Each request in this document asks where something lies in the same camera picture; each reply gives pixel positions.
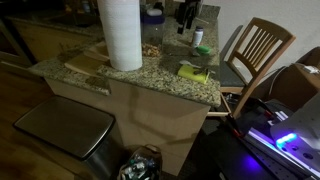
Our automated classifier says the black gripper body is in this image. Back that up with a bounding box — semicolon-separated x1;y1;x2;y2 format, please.
175;0;201;28

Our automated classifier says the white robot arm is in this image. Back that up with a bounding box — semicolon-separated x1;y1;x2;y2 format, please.
219;17;320;170

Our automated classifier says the white bottle dark cap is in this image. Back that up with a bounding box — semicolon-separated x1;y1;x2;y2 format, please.
191;26;204;48

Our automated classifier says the green round lid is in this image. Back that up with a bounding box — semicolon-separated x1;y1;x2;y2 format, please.
196;45;211;55

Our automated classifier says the clear jar purple lid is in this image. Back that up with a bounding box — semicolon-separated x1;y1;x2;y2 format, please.
141;8;165;57

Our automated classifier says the yellow sponge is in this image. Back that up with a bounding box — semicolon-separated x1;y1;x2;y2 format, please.
178;65;209;84

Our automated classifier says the white paper towel roll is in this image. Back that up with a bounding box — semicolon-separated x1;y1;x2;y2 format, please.
97;0;142;71

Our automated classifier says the wooden chair grey seat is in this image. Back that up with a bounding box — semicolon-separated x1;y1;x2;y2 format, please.
208;17;296;118

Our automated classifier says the wooden cutting board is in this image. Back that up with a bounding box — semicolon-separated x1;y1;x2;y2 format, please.
64;41;110;77

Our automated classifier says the cardboard box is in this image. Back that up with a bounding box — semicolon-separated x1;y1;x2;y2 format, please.
268;47;320;111

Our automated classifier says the bag of trash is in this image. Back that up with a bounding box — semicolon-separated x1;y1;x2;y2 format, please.
117;144;163;180

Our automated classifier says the steel trash can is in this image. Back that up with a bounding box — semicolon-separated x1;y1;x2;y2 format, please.
14;96;121;180

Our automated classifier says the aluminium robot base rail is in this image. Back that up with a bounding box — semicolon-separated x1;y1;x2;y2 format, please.
233;109;320;180

